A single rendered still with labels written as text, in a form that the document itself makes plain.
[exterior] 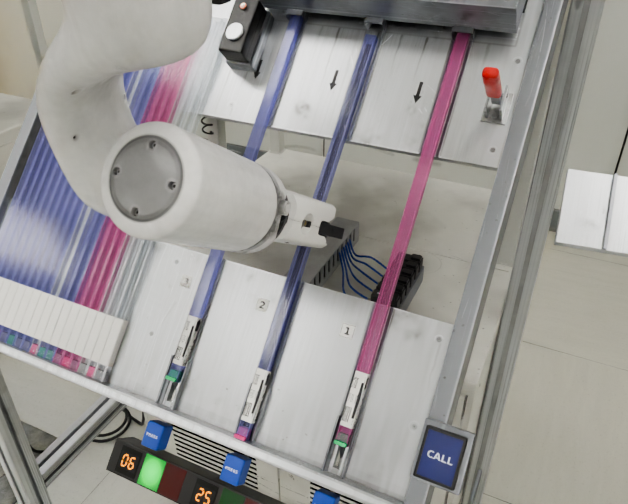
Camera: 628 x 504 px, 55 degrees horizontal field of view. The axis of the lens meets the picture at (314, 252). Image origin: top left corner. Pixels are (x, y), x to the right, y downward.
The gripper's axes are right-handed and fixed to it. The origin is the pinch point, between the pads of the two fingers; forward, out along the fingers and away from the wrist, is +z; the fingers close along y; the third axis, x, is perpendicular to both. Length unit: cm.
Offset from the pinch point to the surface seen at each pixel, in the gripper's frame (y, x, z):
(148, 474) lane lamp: 11.0, 33.6, -3.7
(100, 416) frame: 49, 47, 36
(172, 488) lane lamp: 7.4, 33.9, -3.7
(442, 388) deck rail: -19.7, 13.0, -2.4
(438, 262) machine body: -7, 0, 51
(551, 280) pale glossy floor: -28, -5, 168
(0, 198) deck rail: 47.5, 6.6, -1.2
